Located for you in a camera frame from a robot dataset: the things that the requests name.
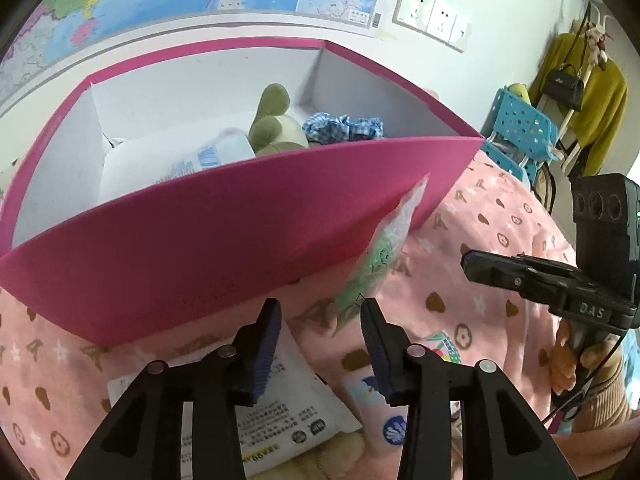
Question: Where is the beige teddy bear plush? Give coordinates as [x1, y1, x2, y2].
[253, 431, 366, 480]

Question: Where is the white wipes pack blue print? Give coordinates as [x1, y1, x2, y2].
[152, 128, 255, 184]

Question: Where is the floral pink tissue pack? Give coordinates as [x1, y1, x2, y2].
[341, 330, 463, 464]

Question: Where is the black handbag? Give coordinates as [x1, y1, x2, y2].
[541, 64, 585, 112]

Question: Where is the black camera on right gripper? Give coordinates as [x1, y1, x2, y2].
[570, 174, 639, 304]

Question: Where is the white wet wipes pack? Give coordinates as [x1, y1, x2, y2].
[105, 328, 364, 480]

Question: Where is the white wall socket panel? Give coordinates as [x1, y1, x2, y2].
[393, 0, 472, 52]

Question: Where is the green frog plush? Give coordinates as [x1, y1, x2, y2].
[247, 84, 309, 157]

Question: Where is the green white cotton bag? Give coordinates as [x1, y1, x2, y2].
[333, 174, 430, 333]

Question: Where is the blue checkered cloth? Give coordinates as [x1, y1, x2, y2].
[302, 112, 385, 145]

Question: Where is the person's right hand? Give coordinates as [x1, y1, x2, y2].
[549, 320, 622, 394]

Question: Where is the pink cardboard box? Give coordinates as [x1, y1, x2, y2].
[1, 37, 480, 346]

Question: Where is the yellow jacket on rack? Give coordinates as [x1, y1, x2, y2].
[528, 34, 628, 176]

